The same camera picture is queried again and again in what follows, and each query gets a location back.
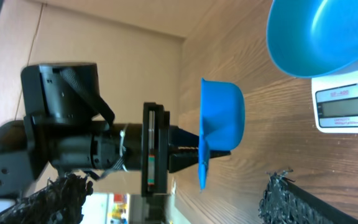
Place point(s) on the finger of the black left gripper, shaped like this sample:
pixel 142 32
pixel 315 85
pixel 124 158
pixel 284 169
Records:
pixel 179 159
pixel 180 138

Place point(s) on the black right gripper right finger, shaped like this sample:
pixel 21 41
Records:
pixel 284 202

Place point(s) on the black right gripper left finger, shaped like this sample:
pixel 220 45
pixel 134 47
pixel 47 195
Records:
pixel 60 202

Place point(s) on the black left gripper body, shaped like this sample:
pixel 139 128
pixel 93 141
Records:
pixel 154 147

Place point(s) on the blue plastic measuring scoop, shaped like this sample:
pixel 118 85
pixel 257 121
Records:
pixel 222 122

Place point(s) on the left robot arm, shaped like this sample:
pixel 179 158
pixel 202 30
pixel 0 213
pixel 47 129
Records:
pixel 69 126

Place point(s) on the white digital kitchen scale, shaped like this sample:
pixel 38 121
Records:
pixel 335 103

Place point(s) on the blue metal bowl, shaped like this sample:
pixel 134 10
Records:
pixel 313 38

